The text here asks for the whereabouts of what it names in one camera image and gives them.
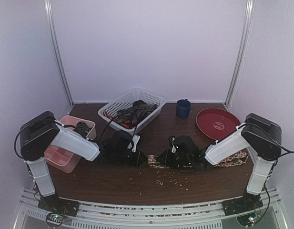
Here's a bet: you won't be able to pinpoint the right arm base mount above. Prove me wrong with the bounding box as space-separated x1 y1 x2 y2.
222 197 263 216

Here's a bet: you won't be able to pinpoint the frame post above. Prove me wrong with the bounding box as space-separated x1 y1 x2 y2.
44 0 74 106
224 0 254 110

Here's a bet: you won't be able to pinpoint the right frame post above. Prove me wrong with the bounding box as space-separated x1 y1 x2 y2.
224 0 254 110

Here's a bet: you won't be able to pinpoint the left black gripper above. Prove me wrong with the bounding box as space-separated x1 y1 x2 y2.
113 149 148 167

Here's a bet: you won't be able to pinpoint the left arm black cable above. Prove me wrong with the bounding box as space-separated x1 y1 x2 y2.
56 112 139 144

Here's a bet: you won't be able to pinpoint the red round plate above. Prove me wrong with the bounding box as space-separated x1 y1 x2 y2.
196 108 241 141

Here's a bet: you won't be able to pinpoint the rolled dark tie in organizer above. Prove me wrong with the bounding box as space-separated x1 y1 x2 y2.
74 121 91 138

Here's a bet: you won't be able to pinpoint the dark ties in basket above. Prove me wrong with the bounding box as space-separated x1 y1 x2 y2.
103 100 158 129

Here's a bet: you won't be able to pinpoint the left frame post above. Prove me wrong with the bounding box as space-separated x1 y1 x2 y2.
44 0 74 106

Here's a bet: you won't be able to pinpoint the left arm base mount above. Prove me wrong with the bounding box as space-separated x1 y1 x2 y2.
38 197 79 217

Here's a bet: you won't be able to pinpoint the dark blue mug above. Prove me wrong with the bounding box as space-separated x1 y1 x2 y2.
176 99 191 118

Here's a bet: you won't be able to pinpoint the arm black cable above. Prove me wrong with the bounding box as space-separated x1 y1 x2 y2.
244 121 294 222
56 112 139 144

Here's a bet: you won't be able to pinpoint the paisley patterned tie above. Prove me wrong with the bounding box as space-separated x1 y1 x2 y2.
147 150 249 169

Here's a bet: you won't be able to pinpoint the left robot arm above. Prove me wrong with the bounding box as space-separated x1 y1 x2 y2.
13 111 147 212

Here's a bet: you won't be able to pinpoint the white perforated plastic basket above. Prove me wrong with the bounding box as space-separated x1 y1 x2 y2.
98 88 166 135

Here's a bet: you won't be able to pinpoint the pink compartment organizer box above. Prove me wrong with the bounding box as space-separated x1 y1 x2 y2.
44 115 97 174

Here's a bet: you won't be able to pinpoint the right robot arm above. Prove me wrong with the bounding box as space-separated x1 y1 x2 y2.
157 113 283 211

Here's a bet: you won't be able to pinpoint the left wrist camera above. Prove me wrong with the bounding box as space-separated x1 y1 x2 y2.
128 135 141 153

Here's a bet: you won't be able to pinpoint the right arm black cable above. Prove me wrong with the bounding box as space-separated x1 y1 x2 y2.
244 121 294 222

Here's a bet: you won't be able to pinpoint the aluminium front rail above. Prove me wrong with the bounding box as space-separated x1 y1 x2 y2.
12 188 289 229

